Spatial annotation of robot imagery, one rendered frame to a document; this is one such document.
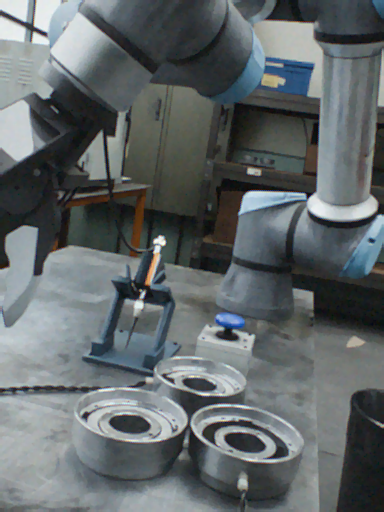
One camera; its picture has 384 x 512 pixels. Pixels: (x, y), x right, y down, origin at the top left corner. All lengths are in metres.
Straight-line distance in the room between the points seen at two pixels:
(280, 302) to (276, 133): 3.53
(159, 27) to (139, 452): 0.34
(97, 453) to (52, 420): 0.11
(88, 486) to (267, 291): 0.63
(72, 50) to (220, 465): 0.36
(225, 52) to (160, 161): 3.94
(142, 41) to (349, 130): 0.53
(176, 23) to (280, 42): 4.18
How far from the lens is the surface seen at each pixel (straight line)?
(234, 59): 0.55
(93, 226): 4.90
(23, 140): 0.46
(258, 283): 1.08
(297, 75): 4.11
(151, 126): 4.48
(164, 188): 4.45
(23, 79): 2.94
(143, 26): 0.47
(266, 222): 1.06
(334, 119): 0.94
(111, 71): 0.47
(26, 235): 0.50
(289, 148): 4.57
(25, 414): 0.64
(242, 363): 0.78
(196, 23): 0.50
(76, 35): 0.48
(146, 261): 0.79
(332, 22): 0.89
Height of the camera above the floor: 1.09
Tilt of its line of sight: 11 degrees down
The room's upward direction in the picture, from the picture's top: 9 degrees clockwise
